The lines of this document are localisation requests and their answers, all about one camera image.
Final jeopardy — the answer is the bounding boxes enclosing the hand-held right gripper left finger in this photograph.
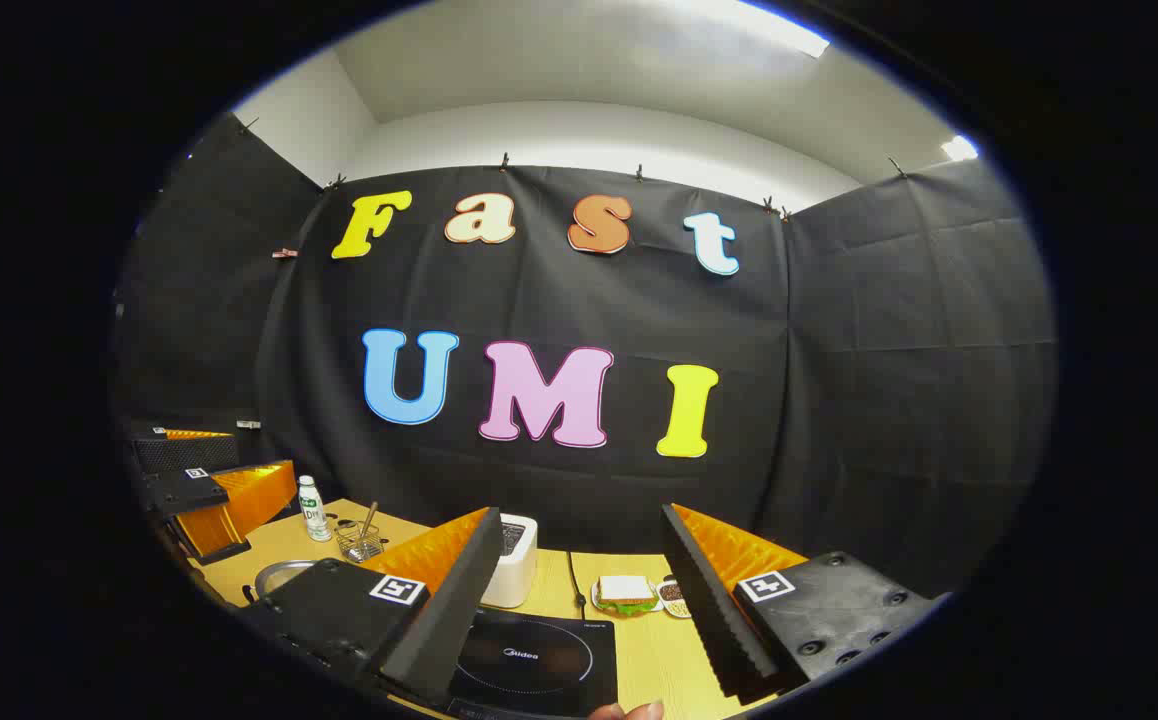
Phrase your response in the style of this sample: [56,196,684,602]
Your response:
[239,505,506,704]

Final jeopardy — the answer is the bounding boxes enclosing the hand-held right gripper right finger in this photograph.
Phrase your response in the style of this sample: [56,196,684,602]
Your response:
[659,503,942,704]

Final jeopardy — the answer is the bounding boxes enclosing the black induction cooktop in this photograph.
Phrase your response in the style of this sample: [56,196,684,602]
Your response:
[444,608,619,719]

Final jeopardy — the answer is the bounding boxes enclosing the stainless steel pot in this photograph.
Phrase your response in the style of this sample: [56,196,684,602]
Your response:
[253,559,318,603]

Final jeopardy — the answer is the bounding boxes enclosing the white toaster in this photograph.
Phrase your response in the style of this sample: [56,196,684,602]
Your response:
[480,513,539,609]

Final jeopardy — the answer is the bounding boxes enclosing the sandwich with lettuce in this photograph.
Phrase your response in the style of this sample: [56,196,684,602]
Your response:
[596,574,660,616]

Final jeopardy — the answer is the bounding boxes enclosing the small white plastic bottle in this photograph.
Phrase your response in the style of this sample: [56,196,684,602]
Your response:
[298,475,333,543]

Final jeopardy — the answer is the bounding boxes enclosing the black backdrop cloth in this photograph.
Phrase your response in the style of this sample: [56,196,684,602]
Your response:
[111,112,1058,601]

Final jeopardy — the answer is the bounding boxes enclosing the wire utensil basket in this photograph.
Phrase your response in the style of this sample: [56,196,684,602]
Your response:
[336,501,386,564]

